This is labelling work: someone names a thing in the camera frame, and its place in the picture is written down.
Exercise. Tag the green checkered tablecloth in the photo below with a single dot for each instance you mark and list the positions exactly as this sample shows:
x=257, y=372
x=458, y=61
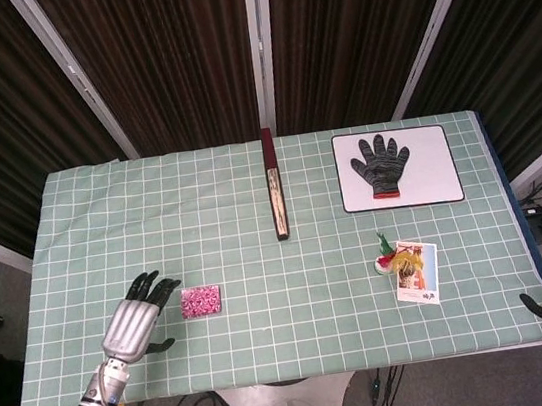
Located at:
x=265, y=305

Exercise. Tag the white metal frame post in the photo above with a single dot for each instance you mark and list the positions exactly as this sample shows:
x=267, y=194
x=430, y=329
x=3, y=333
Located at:
x=438, y=28
x=260, y=38
x=77, y=79

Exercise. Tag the colourful feather shuttlecock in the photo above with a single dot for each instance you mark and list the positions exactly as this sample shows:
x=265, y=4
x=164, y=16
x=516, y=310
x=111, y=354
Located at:
x=384, y=264

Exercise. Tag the picture postcard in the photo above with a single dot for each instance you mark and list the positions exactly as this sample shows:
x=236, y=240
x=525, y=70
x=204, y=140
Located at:
x=426, y=287

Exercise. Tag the dark brown pleated curtain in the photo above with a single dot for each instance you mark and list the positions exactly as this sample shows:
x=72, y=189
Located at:
x=343, y=36
x=521, y=41
x=170, y=60
x=2, y=124

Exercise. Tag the white black-edged mat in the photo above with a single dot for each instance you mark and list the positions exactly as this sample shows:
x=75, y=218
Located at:
x=434, y=175

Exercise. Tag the grey knit glove red cuff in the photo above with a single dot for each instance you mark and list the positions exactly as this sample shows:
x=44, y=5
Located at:
x=381, y=169

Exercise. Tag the dark blue table underlay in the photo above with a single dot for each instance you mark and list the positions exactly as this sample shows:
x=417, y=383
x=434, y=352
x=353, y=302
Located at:
x=534, y=246

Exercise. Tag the dark folded fan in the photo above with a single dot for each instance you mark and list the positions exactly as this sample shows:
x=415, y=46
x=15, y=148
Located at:
x=276, y=197

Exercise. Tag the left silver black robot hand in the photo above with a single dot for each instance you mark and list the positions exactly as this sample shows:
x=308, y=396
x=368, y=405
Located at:
x=129, y=326

